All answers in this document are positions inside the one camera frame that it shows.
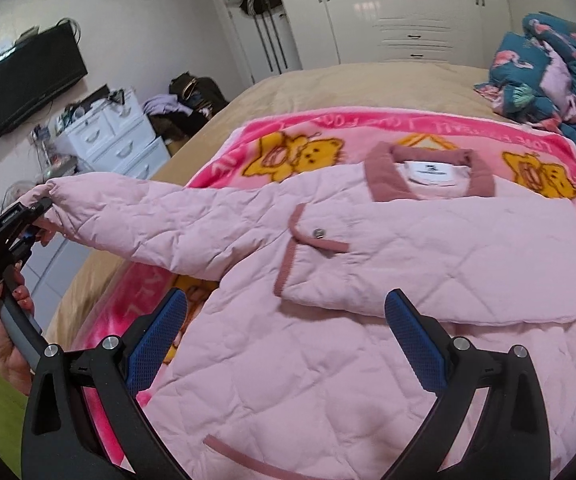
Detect pink quilted jacket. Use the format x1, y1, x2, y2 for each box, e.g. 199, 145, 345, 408
17, 141, 576, 480

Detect dark clothes pile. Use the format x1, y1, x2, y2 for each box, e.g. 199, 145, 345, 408
143, 72, 229, 141

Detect person's left hand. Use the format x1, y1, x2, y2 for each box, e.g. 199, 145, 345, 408
0, 216, 59, 397

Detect desk fan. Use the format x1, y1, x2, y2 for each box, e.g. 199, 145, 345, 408
0, 180, 36, 212

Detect green sleeve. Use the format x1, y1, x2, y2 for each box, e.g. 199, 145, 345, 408
0, 376, 28, 479

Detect white drawer chest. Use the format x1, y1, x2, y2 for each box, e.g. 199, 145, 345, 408
55, 88, 169, 180

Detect white door with hooks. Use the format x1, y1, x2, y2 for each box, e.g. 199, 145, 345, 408
221, 0, 302, 84

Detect pink teddy bear blanket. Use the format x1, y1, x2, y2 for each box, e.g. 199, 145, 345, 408
70, 105, 576, 470

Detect teal floral duvet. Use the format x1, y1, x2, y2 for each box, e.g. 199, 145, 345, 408
474, 13, 576, 146

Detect white glossy wardrobe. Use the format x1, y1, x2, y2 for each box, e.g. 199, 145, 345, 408
282, 0, 511, 70

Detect black wall television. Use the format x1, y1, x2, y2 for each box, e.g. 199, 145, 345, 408
0, 23, 87, 138

